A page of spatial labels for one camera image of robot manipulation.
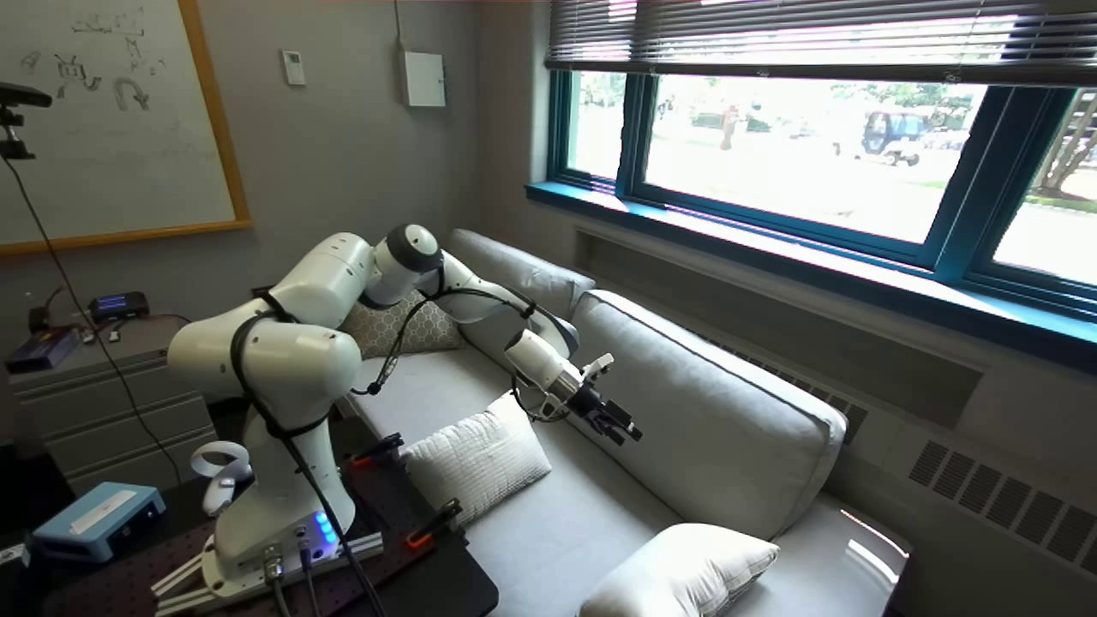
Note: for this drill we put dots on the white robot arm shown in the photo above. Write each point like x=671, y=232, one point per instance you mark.
x=289, y=359

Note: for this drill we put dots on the orange black clamp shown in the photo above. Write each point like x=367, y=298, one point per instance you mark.
x=425, y=531
x=376, y=455

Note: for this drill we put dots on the black camera on stand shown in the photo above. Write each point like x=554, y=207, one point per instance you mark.
x=10, y=119

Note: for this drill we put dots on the white wall panel box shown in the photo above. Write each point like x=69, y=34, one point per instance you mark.
x=424, y=80

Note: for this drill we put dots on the light grey sofa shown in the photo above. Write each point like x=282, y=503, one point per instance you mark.
x=720, y=443

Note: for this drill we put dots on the white VR controller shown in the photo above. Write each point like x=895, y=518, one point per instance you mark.
x=224, y=465

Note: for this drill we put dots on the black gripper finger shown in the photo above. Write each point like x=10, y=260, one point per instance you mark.
x=622, y=420
x=609, y=430

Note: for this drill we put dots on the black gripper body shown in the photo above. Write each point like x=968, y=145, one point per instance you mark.
x=586, y=401

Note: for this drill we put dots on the whiteboard with wooden frame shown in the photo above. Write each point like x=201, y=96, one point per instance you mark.
x=134, y=143

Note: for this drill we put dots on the cream striped pillow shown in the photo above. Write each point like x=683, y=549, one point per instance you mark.
x=688, y=570
x=477, y=459

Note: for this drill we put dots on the teal framed main window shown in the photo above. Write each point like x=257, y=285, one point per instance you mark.
x=961, y=205

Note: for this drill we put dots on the window blinds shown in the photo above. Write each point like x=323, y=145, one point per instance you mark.
x=995, y=44

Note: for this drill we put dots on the grey filing cabinet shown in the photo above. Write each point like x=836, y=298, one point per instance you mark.
x=113, y=410

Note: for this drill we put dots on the white wall thermostat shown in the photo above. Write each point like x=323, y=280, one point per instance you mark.
x=293, y=70

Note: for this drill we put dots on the blue white box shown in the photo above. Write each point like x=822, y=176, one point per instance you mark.
x=99, y=522

